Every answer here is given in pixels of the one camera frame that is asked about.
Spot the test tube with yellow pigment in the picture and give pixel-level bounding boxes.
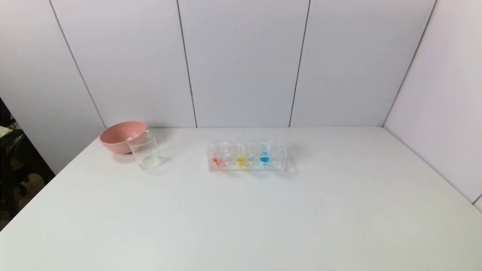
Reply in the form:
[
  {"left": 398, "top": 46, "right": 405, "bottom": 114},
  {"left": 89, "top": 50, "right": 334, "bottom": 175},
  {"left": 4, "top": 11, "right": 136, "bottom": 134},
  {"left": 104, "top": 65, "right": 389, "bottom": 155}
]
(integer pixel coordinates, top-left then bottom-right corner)
[{"left": 236, "top": 138, "right": 247, "bottom": 166}]

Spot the test tube with blue pigment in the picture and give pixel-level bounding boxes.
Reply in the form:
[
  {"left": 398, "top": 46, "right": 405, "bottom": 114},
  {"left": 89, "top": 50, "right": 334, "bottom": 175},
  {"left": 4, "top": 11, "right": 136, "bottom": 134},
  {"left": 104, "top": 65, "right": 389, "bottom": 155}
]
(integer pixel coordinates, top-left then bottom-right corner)
[{"left": 260, "top": 138, "right": 272, "bottom": 166}]

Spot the clear plastic test tube rack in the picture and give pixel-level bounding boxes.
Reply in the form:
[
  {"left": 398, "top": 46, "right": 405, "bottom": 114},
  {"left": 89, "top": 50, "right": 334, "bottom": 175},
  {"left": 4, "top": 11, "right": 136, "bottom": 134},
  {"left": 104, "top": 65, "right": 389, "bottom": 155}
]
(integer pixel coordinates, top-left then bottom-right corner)
[{"left": 207, "top": 138, "right": 288, "bottom": 173}]

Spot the test tube with red pigment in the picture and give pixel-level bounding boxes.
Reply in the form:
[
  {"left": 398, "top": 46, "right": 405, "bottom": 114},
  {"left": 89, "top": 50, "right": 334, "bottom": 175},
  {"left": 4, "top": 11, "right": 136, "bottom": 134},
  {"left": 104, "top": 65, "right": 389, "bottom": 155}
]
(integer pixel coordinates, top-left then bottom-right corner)
[{"left": 211, "top": 139, "right": 222, "bottom": 166}]

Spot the clear glass beaker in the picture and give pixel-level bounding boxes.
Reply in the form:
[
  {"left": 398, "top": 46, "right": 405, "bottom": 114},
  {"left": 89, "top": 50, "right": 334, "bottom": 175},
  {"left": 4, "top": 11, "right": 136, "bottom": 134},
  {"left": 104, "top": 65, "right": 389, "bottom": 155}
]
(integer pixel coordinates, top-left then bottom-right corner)
[{"left": 126, "top": 130, "right": 163, "bottom": 170}]

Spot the pink plastic bowl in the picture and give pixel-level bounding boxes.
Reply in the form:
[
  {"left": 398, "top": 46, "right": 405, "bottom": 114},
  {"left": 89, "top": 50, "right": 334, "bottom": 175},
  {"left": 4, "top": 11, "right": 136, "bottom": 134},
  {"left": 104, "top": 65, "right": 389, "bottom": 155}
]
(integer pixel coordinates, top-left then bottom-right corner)
[{"left": 99, "top": 121, "right": 148, "bottom": 154}]

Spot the dark background furniture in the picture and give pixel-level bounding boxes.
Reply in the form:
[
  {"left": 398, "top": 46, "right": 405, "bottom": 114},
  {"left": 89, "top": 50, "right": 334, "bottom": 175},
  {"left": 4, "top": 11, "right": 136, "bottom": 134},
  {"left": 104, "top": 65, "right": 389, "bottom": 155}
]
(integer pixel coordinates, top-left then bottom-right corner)
[{"left": 0, "top": 97, "right": 55, "bottom": 231}]

